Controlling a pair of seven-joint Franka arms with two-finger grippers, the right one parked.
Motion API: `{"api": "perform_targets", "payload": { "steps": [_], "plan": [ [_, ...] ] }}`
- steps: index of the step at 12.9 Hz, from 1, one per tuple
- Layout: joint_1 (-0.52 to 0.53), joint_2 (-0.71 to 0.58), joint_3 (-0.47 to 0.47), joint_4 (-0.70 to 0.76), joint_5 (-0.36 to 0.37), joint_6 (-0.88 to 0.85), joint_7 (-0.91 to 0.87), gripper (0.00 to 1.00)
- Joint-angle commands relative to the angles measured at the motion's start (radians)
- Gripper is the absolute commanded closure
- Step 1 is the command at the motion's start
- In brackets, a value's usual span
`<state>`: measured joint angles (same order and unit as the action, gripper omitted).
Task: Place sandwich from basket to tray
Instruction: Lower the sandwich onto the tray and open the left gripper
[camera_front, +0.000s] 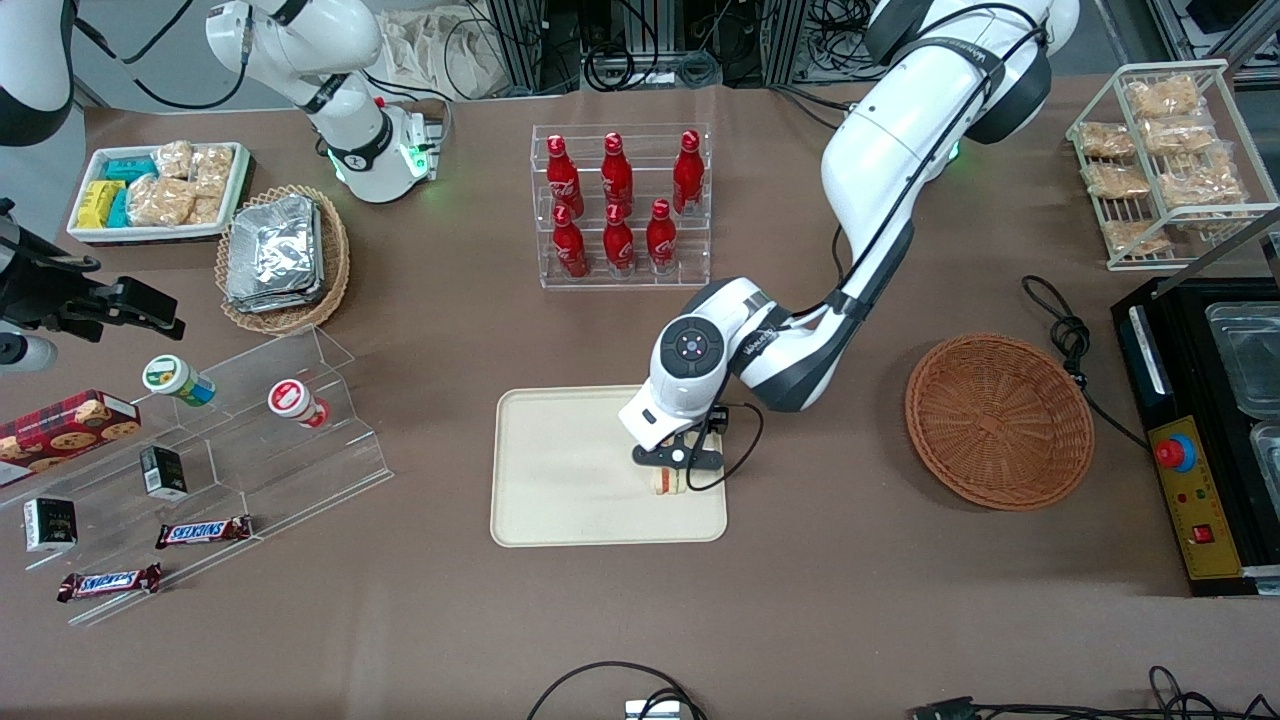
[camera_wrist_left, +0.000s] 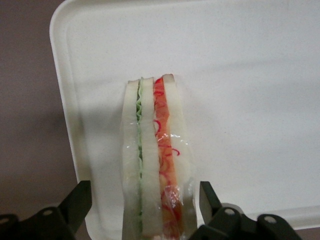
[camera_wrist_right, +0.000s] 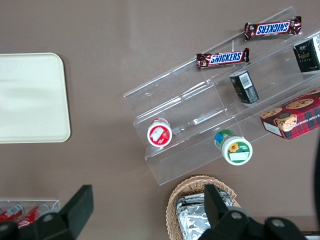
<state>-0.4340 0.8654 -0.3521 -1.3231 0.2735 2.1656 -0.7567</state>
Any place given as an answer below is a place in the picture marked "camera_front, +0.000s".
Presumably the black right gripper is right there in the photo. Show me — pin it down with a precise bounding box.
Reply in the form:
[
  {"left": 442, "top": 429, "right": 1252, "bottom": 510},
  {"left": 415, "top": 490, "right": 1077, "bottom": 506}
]
[{"left": 0, "top": 200, "right": 188, "bottom": 342}]

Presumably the white rectangular snack tray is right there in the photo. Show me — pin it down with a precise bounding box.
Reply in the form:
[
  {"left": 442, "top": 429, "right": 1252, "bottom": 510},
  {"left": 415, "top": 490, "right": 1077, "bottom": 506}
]
[{"left": 66, "top": 141, "right": 254, "bottom": 247}]

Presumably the cream plastic tray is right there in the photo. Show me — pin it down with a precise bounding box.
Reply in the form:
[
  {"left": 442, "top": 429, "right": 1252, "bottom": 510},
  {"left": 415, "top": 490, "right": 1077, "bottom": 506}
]
[{"left": 489, "top": 382, "right": 729, "bottom": 549}]

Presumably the oval tan wicker basket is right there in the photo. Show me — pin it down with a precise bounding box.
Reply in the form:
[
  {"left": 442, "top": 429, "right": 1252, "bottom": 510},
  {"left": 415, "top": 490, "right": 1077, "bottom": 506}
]
[{"left": 215, "top": 184, "right": 351, "bottom": 336}]

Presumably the round brown wicker basket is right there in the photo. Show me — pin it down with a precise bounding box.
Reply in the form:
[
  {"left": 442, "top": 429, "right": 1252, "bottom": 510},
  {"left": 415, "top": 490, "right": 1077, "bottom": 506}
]
[{"left": 904, "top": 332, "right": 1096, "bottom": 512}]

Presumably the green lid yogurt cup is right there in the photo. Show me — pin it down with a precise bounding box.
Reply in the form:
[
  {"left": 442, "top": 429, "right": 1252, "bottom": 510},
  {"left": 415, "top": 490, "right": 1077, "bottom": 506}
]
[{"left": 141, "top": 354, "right": 217, "bottom": 408}]

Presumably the yellow snack packet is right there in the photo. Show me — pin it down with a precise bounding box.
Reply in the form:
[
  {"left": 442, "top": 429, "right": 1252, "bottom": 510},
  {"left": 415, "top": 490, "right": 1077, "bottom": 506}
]
[{"left": 76, "top": 180, "right": 126, "bottom": 230}]

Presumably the grey metal cylinder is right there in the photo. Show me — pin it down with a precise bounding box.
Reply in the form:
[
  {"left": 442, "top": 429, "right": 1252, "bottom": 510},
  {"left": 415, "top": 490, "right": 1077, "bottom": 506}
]
[{"left": 0, "top": 335, "right": 57, "bottom": 374}]

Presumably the silver foil pack stack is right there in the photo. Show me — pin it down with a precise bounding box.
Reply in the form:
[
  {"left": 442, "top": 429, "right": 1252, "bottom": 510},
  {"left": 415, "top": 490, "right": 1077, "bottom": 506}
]
[{"left": 225, "top": 194, "right": 326, "bottom": 314}]

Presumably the red cookie box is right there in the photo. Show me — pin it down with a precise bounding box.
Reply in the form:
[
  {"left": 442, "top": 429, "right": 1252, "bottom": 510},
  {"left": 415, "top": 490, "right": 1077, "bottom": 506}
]
[{"left": 0, "top": 389, "right": 143, "bottom": 489}]

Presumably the small black box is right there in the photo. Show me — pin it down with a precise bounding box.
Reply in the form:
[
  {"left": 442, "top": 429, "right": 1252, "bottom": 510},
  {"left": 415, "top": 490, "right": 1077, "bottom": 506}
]
[
  {"left": 23, "top": 497, "right": 79, "bottom": 554},
  {"left": 139, "top": 445, "right": 189, "bottom": 501}
]

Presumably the red lid yogurt cup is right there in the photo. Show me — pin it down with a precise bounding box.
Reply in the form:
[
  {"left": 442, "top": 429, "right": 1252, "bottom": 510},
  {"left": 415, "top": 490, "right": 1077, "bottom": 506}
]
[{"left": 267, "top": 379, "right": 331, "bottom": 430}]

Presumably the clear acrylic bottle rack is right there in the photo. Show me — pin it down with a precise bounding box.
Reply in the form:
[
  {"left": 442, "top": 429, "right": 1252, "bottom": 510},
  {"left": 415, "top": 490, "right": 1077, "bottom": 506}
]
[{"left": 531, "top": 122, "right": 713, "bottom": 291}]

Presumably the red cola bottle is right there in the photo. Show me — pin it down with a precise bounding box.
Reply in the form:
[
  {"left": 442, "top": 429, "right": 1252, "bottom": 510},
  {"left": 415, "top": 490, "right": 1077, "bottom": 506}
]
[
  {"left": 672, "top": 129, "right": 706, "bottom": 217},
  {"left": 602, "top": 202, "right": 637, "bottom": 277},
  {"left": 545, "top": 134, "right": 584, "bottom": 216},
  {"left": 552, "top": 205, "right": 591, "bottom": 280},
  {"left": 646, "top": 198, "right": 679, "bottom": 275},
  {"left": 601, "top": 131, "right": 635, "bottom": 213}
]

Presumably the clear acrylic stepped shelf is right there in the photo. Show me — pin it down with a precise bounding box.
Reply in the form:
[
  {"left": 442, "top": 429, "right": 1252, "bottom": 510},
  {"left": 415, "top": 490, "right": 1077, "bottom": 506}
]
[{"left": 0, "top": 325, "right": 396, "bottom": 628}]

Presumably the snickers chocolate bar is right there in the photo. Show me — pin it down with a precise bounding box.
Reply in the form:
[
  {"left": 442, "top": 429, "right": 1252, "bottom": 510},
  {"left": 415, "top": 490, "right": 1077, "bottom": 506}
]
[
  {"left": 155, "top": 515, "right": 254, "bottom": 550},
  {"left": 57, "top": 563, "right": 163, "bottom": 603}
]

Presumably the beige cloth bag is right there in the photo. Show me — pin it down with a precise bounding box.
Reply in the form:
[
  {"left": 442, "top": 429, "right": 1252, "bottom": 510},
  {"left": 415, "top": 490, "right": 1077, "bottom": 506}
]
[{"left": 378, "top": 8, "right": 511, "bottom": 101}]

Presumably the brown pastry snack bag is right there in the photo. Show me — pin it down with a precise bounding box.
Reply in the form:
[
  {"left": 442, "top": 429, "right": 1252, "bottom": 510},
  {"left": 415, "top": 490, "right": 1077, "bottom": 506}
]
[
  {"left": 1100, "top": 218, "right": 1173, "bottom": 257},
  {"left": 1125, "top": 75, "right": 1203, "bottom": 121},
  {"left": 1157, "top": 150, "right": 1247, "bottom": 211},
  {"left": 1083, "top": 162, "right": 1151, "bottom": 200},
  {"left": 1140, "top": 115, "right": 1217, "bottom": 157},
  {"left": 1078, "top": 122, "right": 1138, "bottom": 161}
]

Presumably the black machine base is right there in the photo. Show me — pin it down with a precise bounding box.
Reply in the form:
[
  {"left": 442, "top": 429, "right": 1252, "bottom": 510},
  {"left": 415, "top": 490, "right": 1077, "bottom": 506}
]
[{"left": 1111, "top": 275, "right": 1280, "bottom": 598}]

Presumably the grey metal bar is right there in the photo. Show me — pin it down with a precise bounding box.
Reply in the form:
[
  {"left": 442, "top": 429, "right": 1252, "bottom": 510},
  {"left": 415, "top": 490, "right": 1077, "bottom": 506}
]
[{"left": 1150, "top": 205, "right": 1280, "bottom": 301}]

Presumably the clear plastic container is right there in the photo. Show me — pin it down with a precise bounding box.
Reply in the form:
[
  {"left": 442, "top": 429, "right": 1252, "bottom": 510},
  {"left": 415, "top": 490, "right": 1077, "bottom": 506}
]
[
  {"left": 1205, "top": 300, "right": 1280, "bottom": 419},
  {"left": 1250, "top": 420, "right": 1280, "bottom": 491}
]

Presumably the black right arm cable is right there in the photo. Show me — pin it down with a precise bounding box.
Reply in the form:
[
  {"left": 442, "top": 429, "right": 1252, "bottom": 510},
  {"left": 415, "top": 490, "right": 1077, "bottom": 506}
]
[{"left": 75, "top": 0, "right": 251, "bottom": 111}]

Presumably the black looped cable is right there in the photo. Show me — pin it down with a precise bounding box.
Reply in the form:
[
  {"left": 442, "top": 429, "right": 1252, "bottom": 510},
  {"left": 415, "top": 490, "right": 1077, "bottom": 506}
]
[{"left": 527, "top": 660, "right": 706, "bottom": 720}]

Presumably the black cable with connector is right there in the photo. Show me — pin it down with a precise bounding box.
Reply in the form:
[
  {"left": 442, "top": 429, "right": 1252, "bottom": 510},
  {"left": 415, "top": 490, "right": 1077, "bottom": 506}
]
[{"left": 910, "top": 665, "right": 1280, "bottom": 720}]

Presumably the coiled black cable bundle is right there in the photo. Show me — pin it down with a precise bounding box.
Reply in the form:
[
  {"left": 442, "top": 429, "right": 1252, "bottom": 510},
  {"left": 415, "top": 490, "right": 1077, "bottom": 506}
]
[{"left": 585, "top": 45, "right": 723, "bottom": 91}]

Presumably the white wire rack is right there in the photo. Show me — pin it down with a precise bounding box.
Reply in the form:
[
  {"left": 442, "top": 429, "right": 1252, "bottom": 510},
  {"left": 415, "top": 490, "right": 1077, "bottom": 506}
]
[{"left": 1066, "top": 60, "right": 1280, "bottom": 272}]

